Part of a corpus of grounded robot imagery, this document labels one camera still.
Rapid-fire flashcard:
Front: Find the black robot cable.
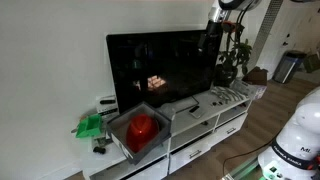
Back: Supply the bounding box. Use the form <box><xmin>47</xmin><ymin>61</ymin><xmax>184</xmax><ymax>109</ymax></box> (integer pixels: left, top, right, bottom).
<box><xmin>222</xmin><ymin>133</ymin><xmax>278</xmax><ymax>174</ymax></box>

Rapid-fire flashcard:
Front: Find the dark round plant pot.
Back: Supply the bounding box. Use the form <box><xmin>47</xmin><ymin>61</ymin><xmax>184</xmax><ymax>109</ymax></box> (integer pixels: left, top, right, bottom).
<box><xmin>213</xmin><ymin>63</ymin><xmax>238</xmax><ymax>88</ymax></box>

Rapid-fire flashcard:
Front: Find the black flat screen television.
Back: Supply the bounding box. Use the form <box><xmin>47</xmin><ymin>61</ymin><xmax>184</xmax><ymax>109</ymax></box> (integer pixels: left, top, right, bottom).
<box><xmin>105</xmin><ymin>29</ymin><xmax>224</xmax><ymax>114</ymax></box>

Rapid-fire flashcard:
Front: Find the green plastic container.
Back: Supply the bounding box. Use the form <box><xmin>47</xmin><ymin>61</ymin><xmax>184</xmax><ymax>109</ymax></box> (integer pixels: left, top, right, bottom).
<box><xmin>75</xmin><ymin>114</ymin><xmax>103</xmax><ymax>139</ymax></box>

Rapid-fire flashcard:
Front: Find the grey remote control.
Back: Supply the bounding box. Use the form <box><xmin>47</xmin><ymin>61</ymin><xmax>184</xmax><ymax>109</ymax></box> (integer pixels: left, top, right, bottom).
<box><xmin>188</xmin><ymin>105</ymin><xmax>205</xmax><ymax>119</ymax></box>

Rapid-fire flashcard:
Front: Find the white printed carton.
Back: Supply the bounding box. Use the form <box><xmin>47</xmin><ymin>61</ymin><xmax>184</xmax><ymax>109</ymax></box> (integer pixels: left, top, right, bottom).
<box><xmin>233</xmin><ymin>79</ymin><xmax>268</xmax><ymax>101</ymax></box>

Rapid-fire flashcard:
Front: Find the brown cardboard box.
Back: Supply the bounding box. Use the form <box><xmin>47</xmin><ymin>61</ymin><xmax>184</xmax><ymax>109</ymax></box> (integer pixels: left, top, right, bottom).
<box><xmin>242</xmin><ymin>66</ymin><xmax>269</xmax><ymax>87</ymax></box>

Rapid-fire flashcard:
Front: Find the striped grey white cloth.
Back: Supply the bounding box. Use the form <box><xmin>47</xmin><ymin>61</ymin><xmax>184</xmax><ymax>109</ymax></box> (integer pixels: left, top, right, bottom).
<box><xmin>210</xmin><ymin>85</ymin><xmax>246</xmax><ymax>104</ymax></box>

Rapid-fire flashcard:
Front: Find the green leafy plant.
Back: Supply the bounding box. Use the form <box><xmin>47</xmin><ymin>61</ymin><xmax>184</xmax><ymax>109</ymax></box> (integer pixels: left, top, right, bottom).
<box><xmin>218</xmin><ymin>21</ymin><xmax>253</xmax><ymax>76</ymax></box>

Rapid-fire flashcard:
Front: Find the white drawer with metal handle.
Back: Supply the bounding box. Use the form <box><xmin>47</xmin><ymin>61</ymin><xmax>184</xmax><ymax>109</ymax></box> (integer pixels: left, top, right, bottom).
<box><xmin>213</xmin><ymin>113</ymin><xmax>248</xmax><ymax>141</ymax></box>
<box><xmin>169</xmin><ymin>134</ymin><xmax>214</xmax><ymax>174</ymax></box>

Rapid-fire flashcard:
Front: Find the small black object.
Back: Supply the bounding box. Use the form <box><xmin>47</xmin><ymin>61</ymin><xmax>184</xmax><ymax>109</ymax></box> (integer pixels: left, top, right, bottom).
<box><xmin>92</xmin><ymin>145</ymin><xmax>107</xmax><ymax>155</ymax></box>

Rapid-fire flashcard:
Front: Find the white perforated vent panel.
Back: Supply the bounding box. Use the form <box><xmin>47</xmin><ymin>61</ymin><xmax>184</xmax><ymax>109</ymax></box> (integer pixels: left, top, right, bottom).
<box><xmin>249</xmin><ymin>0</ymin><xmax>284</xmax><ymax>69</ymax></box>

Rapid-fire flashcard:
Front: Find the grey trash bin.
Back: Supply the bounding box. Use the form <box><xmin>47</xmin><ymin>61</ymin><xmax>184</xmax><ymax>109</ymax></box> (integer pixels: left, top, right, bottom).
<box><xmin>273</xmin><ymin>49</ymin><xmax>307</xmax><ymax>84</ymax></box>

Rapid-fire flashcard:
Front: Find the white television cabinet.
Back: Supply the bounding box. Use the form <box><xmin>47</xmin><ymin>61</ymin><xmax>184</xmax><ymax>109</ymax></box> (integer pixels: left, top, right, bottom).
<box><xmin>81</xmin><ymin>88</ymin><xmax>253</xmax><ymax>180</ymax></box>

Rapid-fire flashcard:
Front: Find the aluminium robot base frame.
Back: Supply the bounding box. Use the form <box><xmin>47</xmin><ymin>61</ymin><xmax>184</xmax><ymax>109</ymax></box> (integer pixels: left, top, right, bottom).
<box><xmin>221</xmin><ymin>156</ymin><xmax>268</xmax><ymax>180</ymax></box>

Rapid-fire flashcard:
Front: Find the glass television base plate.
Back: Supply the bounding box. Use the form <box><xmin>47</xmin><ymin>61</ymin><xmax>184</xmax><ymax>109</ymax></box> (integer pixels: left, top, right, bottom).
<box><xmin>158</xmin><ymin>95</ymin><xmax>200</xmax><ymax>116</ymax></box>

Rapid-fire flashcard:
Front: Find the red hat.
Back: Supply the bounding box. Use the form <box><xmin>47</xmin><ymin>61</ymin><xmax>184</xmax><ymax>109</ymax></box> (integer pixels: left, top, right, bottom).
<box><xmin>125</xmin><ymin>113</ymin><xmax>160</xmax><ymax>154</ymax></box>

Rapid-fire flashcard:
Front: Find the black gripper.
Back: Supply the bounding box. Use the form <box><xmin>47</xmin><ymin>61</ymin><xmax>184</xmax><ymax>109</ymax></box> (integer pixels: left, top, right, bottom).
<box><xmin>199</xmin><ymin>19</ymin><xmax>224</xmax><ymax>50</ymax></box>

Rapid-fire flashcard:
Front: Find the green bag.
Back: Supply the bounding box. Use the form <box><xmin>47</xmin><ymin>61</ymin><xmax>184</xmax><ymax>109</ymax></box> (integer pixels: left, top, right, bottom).
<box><xmin>303</xmin><ymin>53</ymin><xmax>320</xmax><ymax>73</ymax></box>

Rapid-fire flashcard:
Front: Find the grey open storage box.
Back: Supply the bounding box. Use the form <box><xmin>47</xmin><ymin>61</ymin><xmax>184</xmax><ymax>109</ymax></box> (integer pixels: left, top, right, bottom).
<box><xmin>106</xmin><ymin>101</ymin><xmax>173</xmax><ymax>166</ymax></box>

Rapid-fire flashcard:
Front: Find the white box with black print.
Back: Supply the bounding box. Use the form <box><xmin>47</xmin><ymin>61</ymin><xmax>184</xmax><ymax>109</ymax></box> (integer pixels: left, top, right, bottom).
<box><xmin>95</xmin><ymin>94</ymin><xmax>120</xmax><ymax>119</ymax></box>

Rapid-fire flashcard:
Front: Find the clear plastic cup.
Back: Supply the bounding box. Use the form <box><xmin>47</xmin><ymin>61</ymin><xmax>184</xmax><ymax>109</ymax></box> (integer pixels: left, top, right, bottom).
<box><xmin>159</xmin><ymin>102</ymin><xmax>178</xmax><ymax>118</ymax></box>

